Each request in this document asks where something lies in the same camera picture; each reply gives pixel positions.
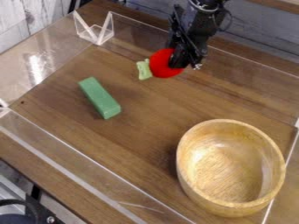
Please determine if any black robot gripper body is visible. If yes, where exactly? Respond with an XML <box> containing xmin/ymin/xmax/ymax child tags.
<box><xmin>167</xmin><ymin>0</ymin><xmax>230</xmax><ymax>59</ymax></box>

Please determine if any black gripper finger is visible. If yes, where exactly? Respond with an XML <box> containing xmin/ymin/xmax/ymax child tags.
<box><xmin>168</xmin><ymin>44</ymin><xmax>203</xmax><ymax>69</ymax></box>

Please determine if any red plush strawberry toy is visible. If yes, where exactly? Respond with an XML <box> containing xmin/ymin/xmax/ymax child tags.
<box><xmin>136</xmin><ymin>48</ymin><xmax>183</xmax><ymax>81</ymax></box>

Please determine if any green rectangular block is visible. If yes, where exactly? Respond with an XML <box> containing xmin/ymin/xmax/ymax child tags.
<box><xmin>79</xmin><ymin>77</ymin><xmax>122</xmax><ymax>120</ymax></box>

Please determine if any clear acrylic table barrier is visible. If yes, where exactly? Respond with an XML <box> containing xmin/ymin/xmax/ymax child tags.
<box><xmin>0</xmin><ymin>8</ymin><xmax>299</xmax><ymax>224</ymax></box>

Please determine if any wooden bowl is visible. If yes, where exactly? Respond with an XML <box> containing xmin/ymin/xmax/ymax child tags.
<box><xmin>176</xmin><ymin>119</ymin><xmax>286</xmax><ymax>217</ymax></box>

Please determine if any black metal table clamp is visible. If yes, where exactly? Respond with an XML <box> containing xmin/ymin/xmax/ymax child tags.
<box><xmin>26</xmin><ymin>185</ymin><xmax>66</xmax><ymax>224</ymax></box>

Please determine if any clear acrylic corner bracket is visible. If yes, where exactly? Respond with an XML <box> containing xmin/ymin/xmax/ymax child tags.
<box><xmin>72</xmin><ymin>11</ymin><xmax>115</xmax><ymax>46</ymax></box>

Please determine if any black cable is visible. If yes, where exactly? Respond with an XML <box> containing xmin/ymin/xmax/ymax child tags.
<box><xmin>0</xmin><ymin>198</ymin><xmax>34</xmax><ymax>224</ymax></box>

